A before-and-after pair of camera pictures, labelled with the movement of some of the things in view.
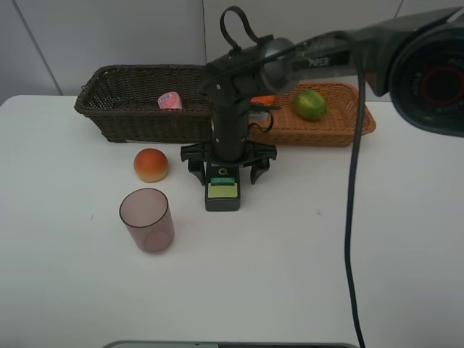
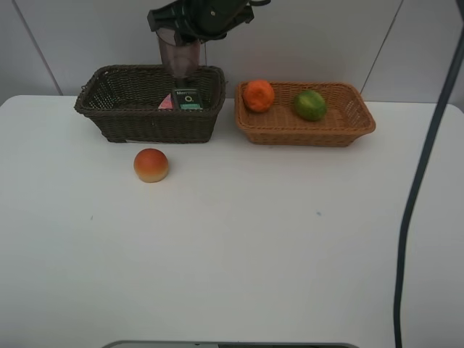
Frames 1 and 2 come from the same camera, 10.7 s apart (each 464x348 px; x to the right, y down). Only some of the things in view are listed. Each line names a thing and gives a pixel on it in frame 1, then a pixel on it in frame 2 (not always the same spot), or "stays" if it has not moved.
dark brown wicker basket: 123,99 stays
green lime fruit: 309,105 stays
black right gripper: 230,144 to 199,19
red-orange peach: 151,164 stays
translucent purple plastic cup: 147,214 to 182,57
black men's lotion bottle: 222,187 to 188,100
